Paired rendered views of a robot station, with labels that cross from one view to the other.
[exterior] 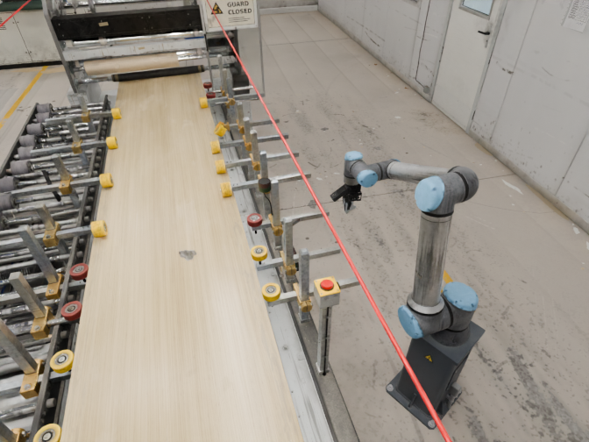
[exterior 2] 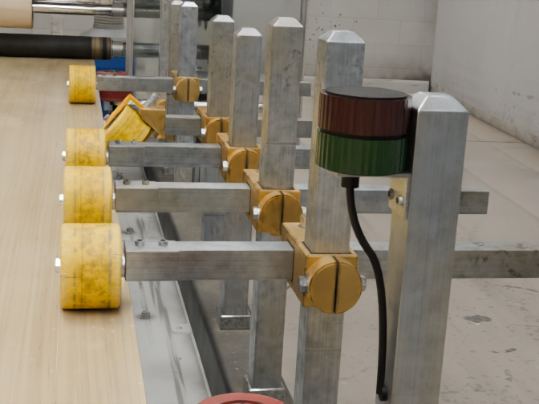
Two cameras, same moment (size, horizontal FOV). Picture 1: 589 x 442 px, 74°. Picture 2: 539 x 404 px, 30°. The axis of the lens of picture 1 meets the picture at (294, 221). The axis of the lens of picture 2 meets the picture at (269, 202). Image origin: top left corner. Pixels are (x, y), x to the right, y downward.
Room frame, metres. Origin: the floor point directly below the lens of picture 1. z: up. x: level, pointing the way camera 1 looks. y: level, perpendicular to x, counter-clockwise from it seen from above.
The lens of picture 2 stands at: (0.92, 0.16, 1.24)
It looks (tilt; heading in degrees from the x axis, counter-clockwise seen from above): 14 degrees down; 4
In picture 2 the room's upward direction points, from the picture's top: 3 degrees clockwise
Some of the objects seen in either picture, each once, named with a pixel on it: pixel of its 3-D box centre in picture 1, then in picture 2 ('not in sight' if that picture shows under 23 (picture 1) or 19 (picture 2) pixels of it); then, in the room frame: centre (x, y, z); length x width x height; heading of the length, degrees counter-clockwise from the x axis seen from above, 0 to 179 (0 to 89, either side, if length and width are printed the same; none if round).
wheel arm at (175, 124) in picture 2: (254, 123); (269, 127); (2.62, 0.27, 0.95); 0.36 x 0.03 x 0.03; 105
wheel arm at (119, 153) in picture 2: (251, 140); (256, 155); (2.36, 0.27, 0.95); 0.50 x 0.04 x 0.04; 105
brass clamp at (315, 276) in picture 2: not in sight; (318, 265); (1.85, 0.17, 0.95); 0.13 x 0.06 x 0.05; 15
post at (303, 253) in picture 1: (303, 290); not in sight; (1.10, -0.03, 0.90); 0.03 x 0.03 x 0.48; 15
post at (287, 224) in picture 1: (288, 256); not in sight; (1.34, 0.03, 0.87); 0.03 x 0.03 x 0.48; 15
